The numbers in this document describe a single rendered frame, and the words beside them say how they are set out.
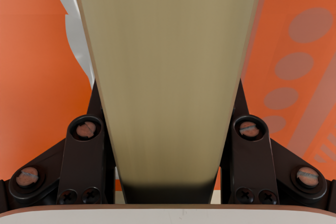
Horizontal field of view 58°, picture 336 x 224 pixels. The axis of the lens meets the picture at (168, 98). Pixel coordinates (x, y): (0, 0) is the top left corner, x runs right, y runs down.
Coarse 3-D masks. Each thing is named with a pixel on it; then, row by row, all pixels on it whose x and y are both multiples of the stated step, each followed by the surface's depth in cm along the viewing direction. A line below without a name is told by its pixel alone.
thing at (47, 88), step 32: (0, 32) 17; (32, 32) 17; (64, 32) 17; (0, 64) 18; (32, 64) 18; (64, 64) 18; (0, 96) 21; (32, 96) 21; (64, 96) 21; (0, 128) 23; (32, 128) 23; (64, 128) 23; (0, 160) 27
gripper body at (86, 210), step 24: (0, 216) 7; (24, 216) 7; (48, 216) 7; (72, 216) 7; (96, 216) 7; (120, 216) 7; (144, 216) 7; (168, 216) 7; (192, 216) 7; (216, 216) 7; (240, 216) 7; (264, 216) 7; (288, 216) 7; (312, 216) 7
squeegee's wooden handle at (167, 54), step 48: (96, 0) 4; (144, 0) 4; (192, 0) 4; (240, 0) 4; (96, 48) 5; (144, 48) 5; (192, 48) 5; (240, 48) 5; (144, 96) 6; (192, 96) 6; (144, 144) 7; (192, 144) 7; (144, 192) 9; (192, 192) 9
